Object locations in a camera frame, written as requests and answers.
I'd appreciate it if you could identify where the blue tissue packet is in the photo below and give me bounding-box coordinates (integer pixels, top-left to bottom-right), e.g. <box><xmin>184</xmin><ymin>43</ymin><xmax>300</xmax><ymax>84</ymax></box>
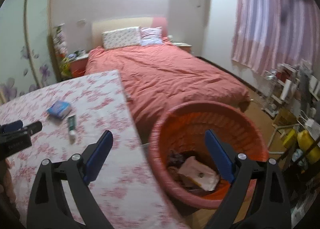
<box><xmin>47</xmin><ymin>100</ymin><xmax>72</xmax><ymax>120</ymax></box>

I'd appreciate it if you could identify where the white paper bag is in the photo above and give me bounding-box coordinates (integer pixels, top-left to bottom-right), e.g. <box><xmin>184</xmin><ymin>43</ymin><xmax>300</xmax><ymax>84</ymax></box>
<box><xmin>178</xmin><ymin>156</ymin><xmax>220</xmax><ymax>192</ymax></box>

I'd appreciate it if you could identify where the green tube white cap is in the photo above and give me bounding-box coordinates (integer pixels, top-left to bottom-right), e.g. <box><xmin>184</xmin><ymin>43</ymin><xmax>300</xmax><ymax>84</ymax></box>
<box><xmin>67</xmin><ymin>115</ymin><xmax>76</xmax><ymax>142</ymax></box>

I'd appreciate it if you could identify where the brown woven cloth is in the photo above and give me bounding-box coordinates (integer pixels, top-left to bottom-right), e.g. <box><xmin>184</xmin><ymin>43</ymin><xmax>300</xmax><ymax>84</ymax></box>
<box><xmin>167</xmin><ymin>150</ymin><xmax>198</xmax><ymax>169</ymax></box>

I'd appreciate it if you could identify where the floral pink tablecloth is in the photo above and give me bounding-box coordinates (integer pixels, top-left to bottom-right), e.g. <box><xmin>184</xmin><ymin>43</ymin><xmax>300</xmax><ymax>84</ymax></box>
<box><xmin>1</xmin><ymin>70</ymin><xmax>185</xmax><ymax>228</ymax></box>

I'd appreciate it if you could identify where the floral sliding wardrobe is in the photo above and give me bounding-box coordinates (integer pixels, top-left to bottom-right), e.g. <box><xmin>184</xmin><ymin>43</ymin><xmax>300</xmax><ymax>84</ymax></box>
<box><xmin>1</xmin><ymin>0</ymin><xmax>61</xmax><ymax>103</ymax></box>

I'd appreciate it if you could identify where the orange plastic basket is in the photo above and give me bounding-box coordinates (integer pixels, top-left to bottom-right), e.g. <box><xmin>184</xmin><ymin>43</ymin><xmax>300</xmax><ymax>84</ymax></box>
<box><xmin>149</xmin><ymin>101</ymin><xmax>269</xmax><ymax>209</ymax></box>

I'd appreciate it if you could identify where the yellow bottle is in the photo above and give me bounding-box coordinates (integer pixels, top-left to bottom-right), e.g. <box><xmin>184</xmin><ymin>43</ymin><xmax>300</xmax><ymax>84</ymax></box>
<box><xmin>283</xmin><ymin>129</ymin><xmax>319</xmax><ymax>167</ymax></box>

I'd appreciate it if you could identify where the left bedside table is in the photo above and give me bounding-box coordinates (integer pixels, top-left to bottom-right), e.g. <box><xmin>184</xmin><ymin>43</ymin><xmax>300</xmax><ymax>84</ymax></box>
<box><xmin>70</xmin><ymin>53</ymin><xmax>89</xmax><ymax>78</ymax></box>

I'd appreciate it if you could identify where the bedside table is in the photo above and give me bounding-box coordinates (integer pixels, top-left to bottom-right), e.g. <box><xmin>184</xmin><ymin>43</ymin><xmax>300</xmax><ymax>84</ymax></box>
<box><xmin>172</xmin><ymin>42</ymin><xmax>192</xmax><ymax>54</ymax></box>
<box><xmin>70</xmin><ymin>53</ymin><xmax>89</xmax><ymax>78</ymax></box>

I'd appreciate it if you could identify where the plush toy flower stack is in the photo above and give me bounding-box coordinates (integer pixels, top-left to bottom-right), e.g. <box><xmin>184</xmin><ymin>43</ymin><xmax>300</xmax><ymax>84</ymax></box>
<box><xmin>53</xmin><ymin>24</ymin><xmax>71</xmax><ymax>79</ymax></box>

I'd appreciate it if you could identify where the salmon pink duvet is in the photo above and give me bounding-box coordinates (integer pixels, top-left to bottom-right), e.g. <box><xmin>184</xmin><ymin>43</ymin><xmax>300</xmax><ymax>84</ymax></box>
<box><xmin>85</xmin><ymin>39</ymin><xmax>250</xmax><ymax>133</ymax></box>

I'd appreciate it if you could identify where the beige pink headboard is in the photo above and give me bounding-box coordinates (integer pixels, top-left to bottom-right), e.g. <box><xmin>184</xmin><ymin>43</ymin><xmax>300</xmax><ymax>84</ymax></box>
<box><xmin>92</xmin><ymin>17</ymin><xmax>168</xmax><ymax>48</ymax></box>

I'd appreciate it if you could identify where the floral white pillow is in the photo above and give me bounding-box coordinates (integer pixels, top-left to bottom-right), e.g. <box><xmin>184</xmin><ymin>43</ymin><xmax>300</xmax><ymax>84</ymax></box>
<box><xmin>102</xmin><ymin>26</ymin><xmax>141</xmax><ymax>50</ymax></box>

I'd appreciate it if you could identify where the right bedside table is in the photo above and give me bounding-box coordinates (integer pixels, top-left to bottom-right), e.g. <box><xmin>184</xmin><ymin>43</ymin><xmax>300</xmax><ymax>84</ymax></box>
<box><xmin>172</xmin><ymin>42</ymin><xmax>192</xmax><ymax>54</ymax></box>

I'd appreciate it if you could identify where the striped pink pillow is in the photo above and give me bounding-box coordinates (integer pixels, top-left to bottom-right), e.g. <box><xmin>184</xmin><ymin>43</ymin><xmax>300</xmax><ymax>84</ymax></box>
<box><xmin>140</xmin><ymin>27</ymin><xmax>163</xmax><ymax>46</ymax></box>

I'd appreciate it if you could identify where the pink striped curtain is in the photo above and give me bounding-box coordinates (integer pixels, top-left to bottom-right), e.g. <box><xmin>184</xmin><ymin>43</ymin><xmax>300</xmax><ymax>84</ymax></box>
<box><xmin>232</xmin><ymin>0</ymin><xmax>319</xmax><ymax>74</ymax></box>

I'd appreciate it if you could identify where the white wire shelf rack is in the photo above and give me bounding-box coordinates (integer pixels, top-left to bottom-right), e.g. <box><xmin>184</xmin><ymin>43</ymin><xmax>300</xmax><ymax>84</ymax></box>
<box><xmin>262</xmin><ymin>64</ymin><xmax>299</xmax><ymax>119</ymax></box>

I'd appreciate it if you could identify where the wall socket plate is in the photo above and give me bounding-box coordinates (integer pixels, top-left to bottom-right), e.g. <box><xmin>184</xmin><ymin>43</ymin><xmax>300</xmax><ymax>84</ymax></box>
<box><xmin>77</xmin><ymin>19</ymin><xmax>86</xmax><ymax>25</ymax></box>

